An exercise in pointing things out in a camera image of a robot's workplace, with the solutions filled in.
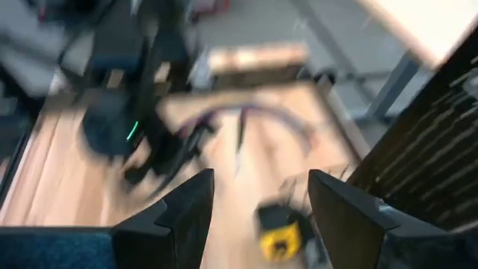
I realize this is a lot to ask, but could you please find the black metal pegboard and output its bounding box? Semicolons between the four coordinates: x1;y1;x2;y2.
347;22;478;232

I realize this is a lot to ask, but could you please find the yellow black Stanley tape measure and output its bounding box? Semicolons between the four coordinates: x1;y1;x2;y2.
256;203;315;263

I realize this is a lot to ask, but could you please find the light wooden table top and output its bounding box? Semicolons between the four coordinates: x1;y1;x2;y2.
354;0;478;70

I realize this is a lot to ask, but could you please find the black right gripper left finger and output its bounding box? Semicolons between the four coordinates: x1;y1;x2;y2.
0;167;217;269

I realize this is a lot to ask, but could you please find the low wooden platform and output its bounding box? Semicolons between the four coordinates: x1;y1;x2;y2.
207;43;311;89

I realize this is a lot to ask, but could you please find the small black red screwdriver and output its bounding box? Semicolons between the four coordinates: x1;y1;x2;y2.
234;110;248;176

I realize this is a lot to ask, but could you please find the grey table leg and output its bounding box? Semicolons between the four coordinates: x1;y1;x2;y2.
364;52;420;120

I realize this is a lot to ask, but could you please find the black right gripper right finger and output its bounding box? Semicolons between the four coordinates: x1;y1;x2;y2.
307;169;478;269

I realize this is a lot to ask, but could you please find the blue wire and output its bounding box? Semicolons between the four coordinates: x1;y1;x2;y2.
175;102;318;154

